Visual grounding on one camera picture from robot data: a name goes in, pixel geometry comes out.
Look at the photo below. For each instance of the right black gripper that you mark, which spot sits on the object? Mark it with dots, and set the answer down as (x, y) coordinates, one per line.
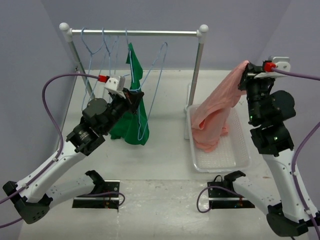
(250, 71)

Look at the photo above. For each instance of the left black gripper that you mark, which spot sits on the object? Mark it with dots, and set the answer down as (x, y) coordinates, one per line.
(131, 101)

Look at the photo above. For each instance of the pink t shirt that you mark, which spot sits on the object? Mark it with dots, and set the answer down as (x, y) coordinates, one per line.
(209, 121)

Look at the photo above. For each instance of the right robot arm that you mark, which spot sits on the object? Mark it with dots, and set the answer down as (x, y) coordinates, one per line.
(293, 213)

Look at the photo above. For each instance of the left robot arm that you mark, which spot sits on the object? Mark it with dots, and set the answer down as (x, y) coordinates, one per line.
(37, 193)

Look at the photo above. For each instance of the green t shirt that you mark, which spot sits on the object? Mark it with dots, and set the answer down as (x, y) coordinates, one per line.
(118, 131)

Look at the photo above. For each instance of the blue hanger with green shirt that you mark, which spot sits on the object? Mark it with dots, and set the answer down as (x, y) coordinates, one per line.
(136, 129)

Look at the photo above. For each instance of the empty blue hanger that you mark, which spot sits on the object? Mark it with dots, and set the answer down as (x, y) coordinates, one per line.
(89, 89)
(111, 45)

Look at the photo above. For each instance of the clear plastic basket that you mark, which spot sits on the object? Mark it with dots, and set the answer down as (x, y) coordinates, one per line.
(231, 153)

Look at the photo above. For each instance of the metal clothes rack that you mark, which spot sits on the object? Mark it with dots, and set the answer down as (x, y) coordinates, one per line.
(200, 33)

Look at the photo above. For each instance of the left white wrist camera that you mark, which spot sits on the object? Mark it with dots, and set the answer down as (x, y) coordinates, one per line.
(115, 84)

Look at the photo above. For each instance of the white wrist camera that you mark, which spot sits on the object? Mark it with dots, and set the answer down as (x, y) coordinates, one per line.
(281, 63)
(115, 84)

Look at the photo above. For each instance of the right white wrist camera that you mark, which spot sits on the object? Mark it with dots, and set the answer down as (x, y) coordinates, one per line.
(281, 63)

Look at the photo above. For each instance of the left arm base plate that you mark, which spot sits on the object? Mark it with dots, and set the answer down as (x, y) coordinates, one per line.
(110, 201)

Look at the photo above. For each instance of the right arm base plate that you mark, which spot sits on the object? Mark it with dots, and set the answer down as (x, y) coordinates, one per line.
(221, 199)

